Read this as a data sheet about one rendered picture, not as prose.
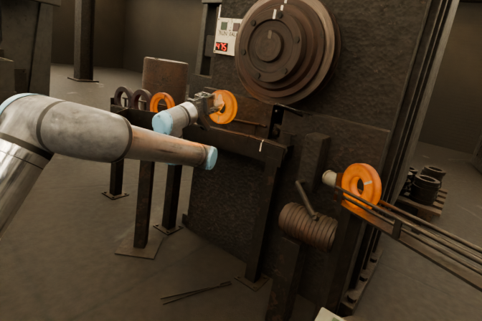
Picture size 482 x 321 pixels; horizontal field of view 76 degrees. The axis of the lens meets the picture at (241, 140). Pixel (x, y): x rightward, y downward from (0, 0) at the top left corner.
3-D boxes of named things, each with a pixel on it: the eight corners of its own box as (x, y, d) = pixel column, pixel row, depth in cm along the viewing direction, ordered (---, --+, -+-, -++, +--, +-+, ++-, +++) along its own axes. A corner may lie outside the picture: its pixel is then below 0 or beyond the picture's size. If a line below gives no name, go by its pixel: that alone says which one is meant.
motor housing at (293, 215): (271, 302, 143) (294, 196, 130) (315, 329, 131) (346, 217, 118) (256, 317, 133) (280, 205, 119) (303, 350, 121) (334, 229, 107)
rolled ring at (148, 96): (150, 89, 184) (154, 89, 186) (130, 88, 194) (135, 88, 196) (150, 120, 187) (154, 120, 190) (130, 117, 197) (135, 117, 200)
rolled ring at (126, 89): (130, 87, 194) (135, 87, 196) (113, 84, 204) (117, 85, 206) (130, 116, 197) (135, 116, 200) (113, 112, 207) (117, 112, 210)
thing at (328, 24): (235, 94, 153) (250, -9, 142) (325, 115, 128) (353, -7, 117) (227, 94, 148) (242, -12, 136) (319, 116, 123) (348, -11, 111)
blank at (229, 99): (212, 88, 146) (208, 87, 144) (239, 92, 138) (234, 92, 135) (209, 120, 149) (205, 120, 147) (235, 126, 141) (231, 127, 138)
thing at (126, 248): (119, 231, 177) (127, 107, 159) (165, 238, 178) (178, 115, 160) (103, 252, 157) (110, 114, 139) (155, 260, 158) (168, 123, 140)
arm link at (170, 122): (150, 135, 119) (148, 111, 114) (175, 124, 128) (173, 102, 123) (168, 142, 114) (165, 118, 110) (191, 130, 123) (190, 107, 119)
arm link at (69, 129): (94, 105, 59) (223, 145, 122) (46, 94, 63) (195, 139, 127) (77, 165, 58) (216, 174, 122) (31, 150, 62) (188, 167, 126)
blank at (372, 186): (353, 213, 108) (345, 213, 107) (345, 170, 114) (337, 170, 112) (387, 205, 95) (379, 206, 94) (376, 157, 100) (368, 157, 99)
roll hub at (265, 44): (242, 77, 138) (252, 10, 131) (298, 88, 123) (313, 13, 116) (234, 76, 133) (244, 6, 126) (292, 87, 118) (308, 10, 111)
